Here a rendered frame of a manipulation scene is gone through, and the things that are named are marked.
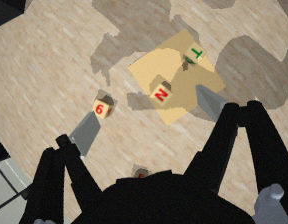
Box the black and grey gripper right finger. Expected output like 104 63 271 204
155 84 288 224

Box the tan flat mat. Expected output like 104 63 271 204
128 28 226 125

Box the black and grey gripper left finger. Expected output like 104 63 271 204
19 111 124 224

